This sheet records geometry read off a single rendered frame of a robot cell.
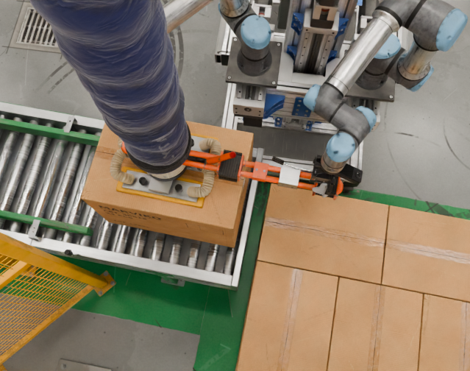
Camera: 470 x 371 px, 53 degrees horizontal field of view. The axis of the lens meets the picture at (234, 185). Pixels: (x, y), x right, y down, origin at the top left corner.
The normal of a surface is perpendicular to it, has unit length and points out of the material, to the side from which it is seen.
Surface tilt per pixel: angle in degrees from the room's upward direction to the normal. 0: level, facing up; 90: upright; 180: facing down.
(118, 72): 84
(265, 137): 0
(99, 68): 85
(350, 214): 0
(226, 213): 0
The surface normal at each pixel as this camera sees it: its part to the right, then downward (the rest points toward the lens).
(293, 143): 0.00, -0.30
